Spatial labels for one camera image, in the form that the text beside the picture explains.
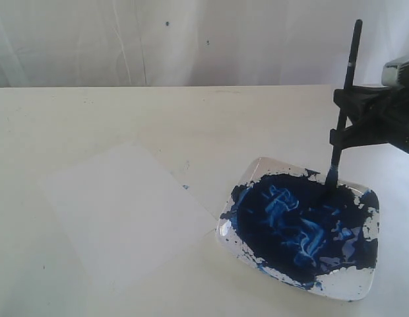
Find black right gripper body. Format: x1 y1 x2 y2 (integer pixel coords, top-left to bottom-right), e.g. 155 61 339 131
362 87 409 154

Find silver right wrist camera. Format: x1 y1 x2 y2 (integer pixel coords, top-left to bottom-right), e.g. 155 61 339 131
381 56 409 88

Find white tray with blue paint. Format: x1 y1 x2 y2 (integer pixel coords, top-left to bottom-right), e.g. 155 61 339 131
216 157 380 301

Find black paintbrush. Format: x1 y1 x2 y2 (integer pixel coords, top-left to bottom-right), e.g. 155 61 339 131
318 18 363 203

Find white paper sheet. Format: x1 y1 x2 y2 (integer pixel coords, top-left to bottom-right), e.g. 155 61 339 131
40 143 215 292

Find white backdrop cloth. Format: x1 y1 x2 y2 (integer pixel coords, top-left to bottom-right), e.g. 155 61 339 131
0 1 409 88

